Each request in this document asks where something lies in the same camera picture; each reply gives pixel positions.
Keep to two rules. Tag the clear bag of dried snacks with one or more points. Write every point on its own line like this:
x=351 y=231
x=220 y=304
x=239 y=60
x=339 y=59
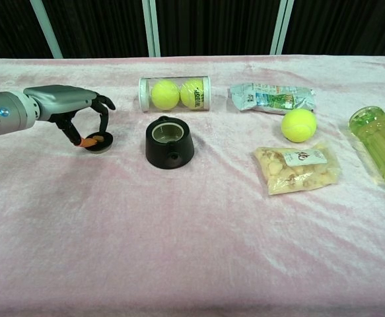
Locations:
x=298 y=173

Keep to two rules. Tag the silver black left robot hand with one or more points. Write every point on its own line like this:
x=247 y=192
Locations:
x=58 y=99

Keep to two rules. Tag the white double frame post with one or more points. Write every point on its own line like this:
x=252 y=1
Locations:
x=152 y=28

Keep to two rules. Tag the clear plastic tennis ball tube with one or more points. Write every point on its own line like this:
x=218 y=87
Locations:
x=144 y=94

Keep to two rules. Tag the yellow tennis ball with print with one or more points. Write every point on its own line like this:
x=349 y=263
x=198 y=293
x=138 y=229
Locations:
x=193 y=93

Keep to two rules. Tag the small black round lid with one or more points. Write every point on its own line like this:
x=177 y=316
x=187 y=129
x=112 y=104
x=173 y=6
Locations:
x=101 y=144

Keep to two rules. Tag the black background curtain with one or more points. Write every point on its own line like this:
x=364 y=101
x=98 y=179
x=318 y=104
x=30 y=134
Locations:
x=212 y=26

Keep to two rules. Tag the green plastic bottle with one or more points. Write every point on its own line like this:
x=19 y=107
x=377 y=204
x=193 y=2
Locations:
x=380 y=148

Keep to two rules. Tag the white slanted frame post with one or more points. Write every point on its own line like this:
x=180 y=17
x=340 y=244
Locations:
x=282 y=28
x=47 y=28

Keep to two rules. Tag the white green snack packet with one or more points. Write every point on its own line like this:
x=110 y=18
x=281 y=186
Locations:
x=271 y=97

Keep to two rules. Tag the black round container base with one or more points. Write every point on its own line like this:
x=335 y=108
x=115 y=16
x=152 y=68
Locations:
x=165 y=155

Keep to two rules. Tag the pink plush table cloth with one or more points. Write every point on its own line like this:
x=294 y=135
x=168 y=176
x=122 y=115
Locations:
x=179 y=237

